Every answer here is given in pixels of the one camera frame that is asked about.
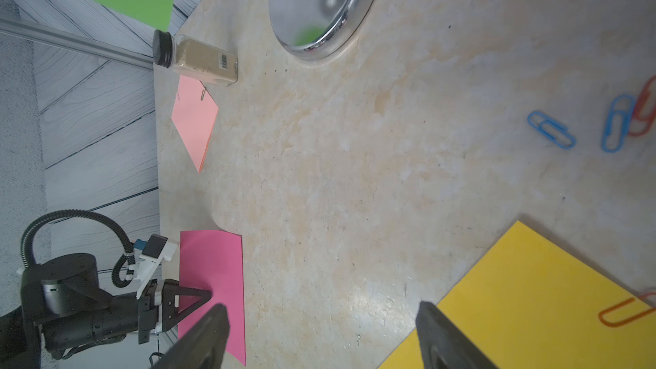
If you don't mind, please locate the wooden block with black cap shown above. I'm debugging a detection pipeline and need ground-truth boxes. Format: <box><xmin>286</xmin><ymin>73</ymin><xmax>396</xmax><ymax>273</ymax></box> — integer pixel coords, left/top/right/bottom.
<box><xmin>152</xmin><ymin>30</ymin><xmax>238</xmax><ymax>85</ymax></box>

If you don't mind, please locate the salmon pink paper sheet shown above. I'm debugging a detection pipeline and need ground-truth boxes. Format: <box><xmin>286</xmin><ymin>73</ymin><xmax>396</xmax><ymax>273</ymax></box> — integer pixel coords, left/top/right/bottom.
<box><xmin>171</xmin><ymin>76</ymin><xmax>219</xmax><ymax>173</ymax></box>

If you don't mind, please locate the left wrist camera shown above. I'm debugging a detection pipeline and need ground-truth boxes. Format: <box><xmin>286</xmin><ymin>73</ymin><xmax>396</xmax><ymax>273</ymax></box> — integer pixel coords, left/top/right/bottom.
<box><xmin>134</xmin><ymin>234</ymin><xmax>179</xmax><ymax>299</ymax></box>

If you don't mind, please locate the yellow paper sheet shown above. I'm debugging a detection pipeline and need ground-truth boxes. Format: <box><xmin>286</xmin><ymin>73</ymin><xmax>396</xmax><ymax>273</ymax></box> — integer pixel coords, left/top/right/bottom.
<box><xmin>378</xmin><ymin>220</ymin><xmax>656</xmax><ymax>369</ymax></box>

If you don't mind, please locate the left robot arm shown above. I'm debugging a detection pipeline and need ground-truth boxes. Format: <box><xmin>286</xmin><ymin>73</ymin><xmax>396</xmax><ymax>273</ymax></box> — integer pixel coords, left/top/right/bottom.
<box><xmin>1</xmin><ymin>209</ymin><xmax>212</xmax><ymax>368</ymax></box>

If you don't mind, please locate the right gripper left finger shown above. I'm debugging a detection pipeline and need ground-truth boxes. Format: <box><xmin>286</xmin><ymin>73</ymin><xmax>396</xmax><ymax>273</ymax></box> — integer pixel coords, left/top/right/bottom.
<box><xmin>152</xmin><ymin>304</ymin><xmax>230</xmax><ymax>369</ymax></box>

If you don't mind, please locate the magenta paper sheet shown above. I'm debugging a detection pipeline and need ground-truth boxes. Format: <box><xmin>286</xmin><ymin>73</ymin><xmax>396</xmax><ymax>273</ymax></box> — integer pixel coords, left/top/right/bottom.
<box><xmin>178</xmin><ymin>230</ymin><xmax>247</xmax><ymax>366</ymax></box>

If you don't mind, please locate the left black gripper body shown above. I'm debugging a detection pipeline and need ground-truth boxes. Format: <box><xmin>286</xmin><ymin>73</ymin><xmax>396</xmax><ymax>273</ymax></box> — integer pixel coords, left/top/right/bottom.
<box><xmin>137</xmin><ymin>279</ymin><xmax>179</xmax><ymax>343</ymax></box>

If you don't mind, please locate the blue paperclip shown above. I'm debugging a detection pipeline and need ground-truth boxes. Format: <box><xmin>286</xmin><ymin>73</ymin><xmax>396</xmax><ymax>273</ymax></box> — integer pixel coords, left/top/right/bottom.
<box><xmin>601</xmin><ymin>94</ymin><xmax>636</xmax><ymax>153</ymax></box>
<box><xmin>527</xmin><ymin>110</ymin><xmax>577</xmax><ymax>150</ymax></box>

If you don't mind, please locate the left aluminium frame post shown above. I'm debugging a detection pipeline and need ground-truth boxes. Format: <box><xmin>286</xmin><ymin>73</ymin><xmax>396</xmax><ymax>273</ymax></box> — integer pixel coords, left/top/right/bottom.
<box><xmin>1</xmin><ymin>16</ymin><xmax>154</xmax><ymax>70</ymax></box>

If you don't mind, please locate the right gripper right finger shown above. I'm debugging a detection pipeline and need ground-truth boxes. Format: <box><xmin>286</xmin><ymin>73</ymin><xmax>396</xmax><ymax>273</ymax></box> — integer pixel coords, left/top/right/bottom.
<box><xmin>415</xmin><ymin>301</ymin><xmax>496</xmax><ymax>369</ymax></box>

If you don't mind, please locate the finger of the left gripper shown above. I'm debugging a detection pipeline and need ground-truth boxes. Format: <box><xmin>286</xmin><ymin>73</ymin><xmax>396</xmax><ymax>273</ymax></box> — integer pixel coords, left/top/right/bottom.
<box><xmin>162</xmin><ymin>280</ymin><xmax>213</xmax><ymax>313</ymax></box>
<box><xmin>161</xmin><ymin>297</ymin><xmax>210</xmax><ymax>332</ymax></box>

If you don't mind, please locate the silver metal hanger stand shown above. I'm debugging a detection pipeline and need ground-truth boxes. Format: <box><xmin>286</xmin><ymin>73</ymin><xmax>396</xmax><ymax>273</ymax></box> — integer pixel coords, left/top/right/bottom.
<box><xmin>249</xmin><ymin>0</ymin><xmax>388</xmax><ymax>61</ymax></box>

